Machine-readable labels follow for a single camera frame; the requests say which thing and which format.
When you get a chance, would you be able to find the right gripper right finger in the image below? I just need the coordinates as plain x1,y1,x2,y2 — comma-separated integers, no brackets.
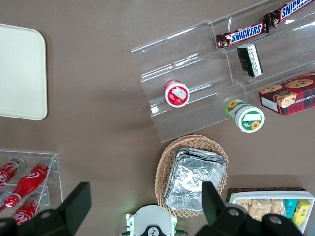
196,181,262,236

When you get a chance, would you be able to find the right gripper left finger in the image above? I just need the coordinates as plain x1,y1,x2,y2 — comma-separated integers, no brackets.
31,181,92,236

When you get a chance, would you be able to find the aluminium foil tray stack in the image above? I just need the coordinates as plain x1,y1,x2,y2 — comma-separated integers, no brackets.
164,147,229,212

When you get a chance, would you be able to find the white rectangular snack tray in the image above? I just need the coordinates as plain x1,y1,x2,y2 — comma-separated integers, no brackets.
229,191,315,234

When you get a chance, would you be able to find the light wicker basket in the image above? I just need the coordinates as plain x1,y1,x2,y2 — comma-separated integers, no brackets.
154,134,229,218

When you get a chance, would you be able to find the beige plastic tray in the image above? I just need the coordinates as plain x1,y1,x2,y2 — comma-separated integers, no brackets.
0,23,48,121

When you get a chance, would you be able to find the rice cracker packet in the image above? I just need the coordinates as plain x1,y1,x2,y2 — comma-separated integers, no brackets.
248,198,273,222
235,198,253,214
270,198,286,217

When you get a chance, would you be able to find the red cola bottle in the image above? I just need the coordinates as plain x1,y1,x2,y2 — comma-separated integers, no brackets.
0,157,27,190
4,158,51,208
11,194,42,226

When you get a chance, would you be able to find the clear acrylic bottle rack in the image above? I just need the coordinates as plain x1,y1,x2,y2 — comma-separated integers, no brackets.
0,149,63,222

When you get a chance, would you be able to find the teal snack packet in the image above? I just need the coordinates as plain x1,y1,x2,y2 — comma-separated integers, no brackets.
284,198,300,219

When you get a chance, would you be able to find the yellow snack packet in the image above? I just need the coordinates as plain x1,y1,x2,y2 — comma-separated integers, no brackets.
292,199,311,228

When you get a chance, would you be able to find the green sunflower yogurt cup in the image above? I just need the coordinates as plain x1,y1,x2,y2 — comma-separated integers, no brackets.
224,99,266,133

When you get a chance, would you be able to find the red strawberry yogurt cup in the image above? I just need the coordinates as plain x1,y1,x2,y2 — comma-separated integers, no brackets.
163,79,190,108

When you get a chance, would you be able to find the red tartan cookie box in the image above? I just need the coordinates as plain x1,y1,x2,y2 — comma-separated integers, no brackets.
258,71,315,116

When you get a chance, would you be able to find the small black snack box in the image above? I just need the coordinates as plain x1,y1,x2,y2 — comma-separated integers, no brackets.
236,43,263,78

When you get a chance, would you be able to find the clear acrylic stepped shelf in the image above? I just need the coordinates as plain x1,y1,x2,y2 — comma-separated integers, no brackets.
130,0,315,144

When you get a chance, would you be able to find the Snickers chocolate bar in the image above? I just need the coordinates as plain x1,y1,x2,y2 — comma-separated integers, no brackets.
263,0,315,28
215,21,271,51

